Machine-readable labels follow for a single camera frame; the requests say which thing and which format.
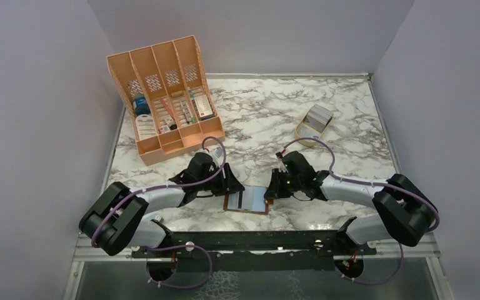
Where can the black metal mounting rail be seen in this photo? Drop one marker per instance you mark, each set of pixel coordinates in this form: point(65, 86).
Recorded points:
point(251, 251)

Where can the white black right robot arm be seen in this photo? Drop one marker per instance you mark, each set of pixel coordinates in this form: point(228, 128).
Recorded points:
point(403, 212)

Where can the white label packet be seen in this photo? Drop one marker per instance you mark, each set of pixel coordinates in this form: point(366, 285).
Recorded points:
point(145, 126)

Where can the brown leather card holder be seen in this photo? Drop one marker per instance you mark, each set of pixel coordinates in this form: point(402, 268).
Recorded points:
point(253, 201)

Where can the white red card box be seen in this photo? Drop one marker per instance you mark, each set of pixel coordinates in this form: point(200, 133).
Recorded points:
point(203, 107)

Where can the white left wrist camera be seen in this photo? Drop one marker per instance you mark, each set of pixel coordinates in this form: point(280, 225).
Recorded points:
point(217, 155)

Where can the beige oval card tray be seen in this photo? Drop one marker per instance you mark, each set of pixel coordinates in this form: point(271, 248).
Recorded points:
point(304, 122)

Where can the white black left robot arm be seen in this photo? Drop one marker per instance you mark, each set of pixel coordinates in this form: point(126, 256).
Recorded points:
point(115, 220)

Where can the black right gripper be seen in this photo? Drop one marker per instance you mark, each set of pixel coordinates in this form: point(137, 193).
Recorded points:
point(274, 190)

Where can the VIP card lying in tray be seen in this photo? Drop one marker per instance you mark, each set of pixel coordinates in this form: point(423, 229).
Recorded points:
point(307, 132)

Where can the orange plastic desk organizer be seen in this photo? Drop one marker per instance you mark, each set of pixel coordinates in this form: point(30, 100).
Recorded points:
point(169, 75)

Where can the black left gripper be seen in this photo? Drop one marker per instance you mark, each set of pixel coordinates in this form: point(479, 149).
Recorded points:
point(230, 184)

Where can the blue round tape roll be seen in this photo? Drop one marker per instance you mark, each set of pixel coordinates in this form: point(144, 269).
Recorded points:
point(140, 105)

